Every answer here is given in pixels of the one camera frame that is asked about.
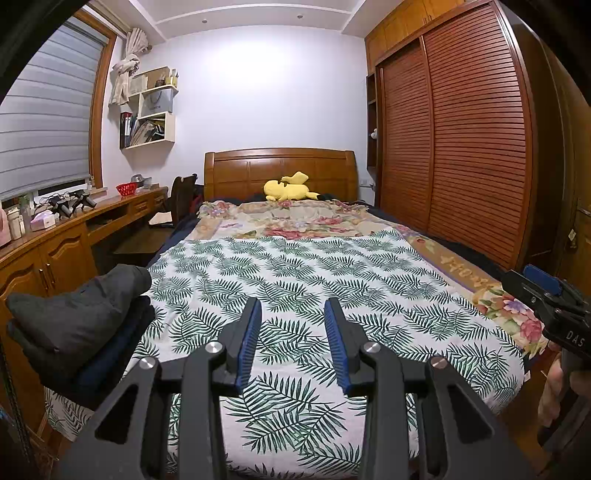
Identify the grey paper bag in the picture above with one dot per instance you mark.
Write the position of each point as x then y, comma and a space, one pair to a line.
157, 104

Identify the dark wooden chair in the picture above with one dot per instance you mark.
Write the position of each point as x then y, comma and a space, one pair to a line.
182, 198

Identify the wooden bed headboard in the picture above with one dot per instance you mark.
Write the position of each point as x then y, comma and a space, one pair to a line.
240, 175

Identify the stack of papers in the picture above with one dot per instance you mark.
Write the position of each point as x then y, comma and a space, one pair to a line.
147, 133

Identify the yellow plush toy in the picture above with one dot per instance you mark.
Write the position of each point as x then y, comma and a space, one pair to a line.
284, 189

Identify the dark wooden door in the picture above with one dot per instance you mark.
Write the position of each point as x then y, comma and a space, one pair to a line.
561, 161

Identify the black jacket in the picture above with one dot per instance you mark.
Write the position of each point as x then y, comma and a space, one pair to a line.
69, 318

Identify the grey container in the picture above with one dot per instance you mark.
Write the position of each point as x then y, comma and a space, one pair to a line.
141, 181

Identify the leaf print blanket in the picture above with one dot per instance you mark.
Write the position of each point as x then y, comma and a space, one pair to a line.
300, 267

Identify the red basket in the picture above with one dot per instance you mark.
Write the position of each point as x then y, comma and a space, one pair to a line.
127, 189

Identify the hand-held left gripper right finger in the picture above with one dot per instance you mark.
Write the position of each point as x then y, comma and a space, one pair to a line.
339, 346

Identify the black gadget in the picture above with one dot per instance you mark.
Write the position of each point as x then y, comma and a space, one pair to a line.
60, 206
83, 199

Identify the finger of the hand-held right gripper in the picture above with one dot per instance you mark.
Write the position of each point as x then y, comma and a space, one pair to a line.
542, 279
524, 288

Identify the folded navy blue clothes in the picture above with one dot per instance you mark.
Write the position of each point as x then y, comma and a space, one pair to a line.
115, 360

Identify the black binder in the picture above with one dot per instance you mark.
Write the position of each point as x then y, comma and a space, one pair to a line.
125, 130

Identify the wooden window frame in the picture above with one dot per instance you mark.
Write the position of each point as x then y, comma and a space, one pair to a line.
99, 115

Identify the wooden desk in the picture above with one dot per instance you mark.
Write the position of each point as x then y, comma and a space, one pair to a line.
60, 254

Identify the floral quilt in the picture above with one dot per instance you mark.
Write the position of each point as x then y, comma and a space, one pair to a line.
300, 221

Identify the pink tissue box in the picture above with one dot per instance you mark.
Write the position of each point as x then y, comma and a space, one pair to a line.
42, 222

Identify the green bottle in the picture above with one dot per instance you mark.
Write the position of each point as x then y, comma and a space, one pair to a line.
24, 213

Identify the white wall shelf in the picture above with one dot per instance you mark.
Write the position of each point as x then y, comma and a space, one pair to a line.
170, 129

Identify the wooden louvred wardrobe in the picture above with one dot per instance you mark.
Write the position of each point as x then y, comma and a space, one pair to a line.
461, 138

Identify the tied beige curtain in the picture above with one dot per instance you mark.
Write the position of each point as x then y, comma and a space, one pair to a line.
122, 78

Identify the beige jar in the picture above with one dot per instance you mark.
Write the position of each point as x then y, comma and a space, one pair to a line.
14, 225

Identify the person's right hand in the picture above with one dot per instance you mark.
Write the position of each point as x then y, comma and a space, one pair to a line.
551, 387

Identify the grey window blind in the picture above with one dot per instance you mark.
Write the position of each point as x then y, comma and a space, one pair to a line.
46, 138

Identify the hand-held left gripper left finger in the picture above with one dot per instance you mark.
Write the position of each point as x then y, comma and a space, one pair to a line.
244, 341

